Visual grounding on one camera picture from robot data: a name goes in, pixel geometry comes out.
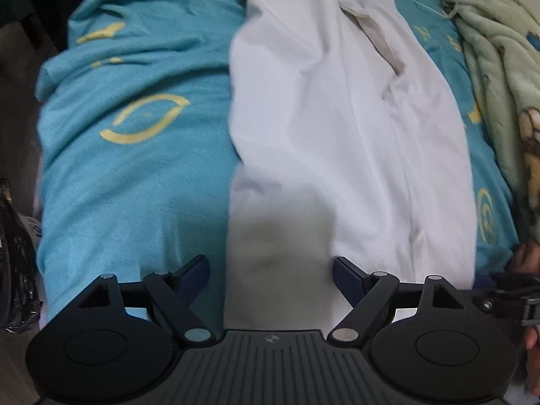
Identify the black plastic bag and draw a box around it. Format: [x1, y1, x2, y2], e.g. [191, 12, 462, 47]
[1, 178, 41, 334]

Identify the white t-shirt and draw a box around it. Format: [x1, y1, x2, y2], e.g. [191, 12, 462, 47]
[224, 0, 477, 331]

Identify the teal patterned bed sheet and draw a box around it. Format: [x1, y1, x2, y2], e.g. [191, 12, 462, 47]
[36, 0, 518, 329]

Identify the white charging cable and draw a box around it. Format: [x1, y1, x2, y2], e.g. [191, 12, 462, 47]
[411, 0, 461, 20]

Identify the person right hand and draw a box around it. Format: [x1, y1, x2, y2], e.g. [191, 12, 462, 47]
[508, 241, 540, 393]

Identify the green fleece blanket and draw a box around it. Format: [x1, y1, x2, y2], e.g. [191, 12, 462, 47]
[442, 0, 539, 239]

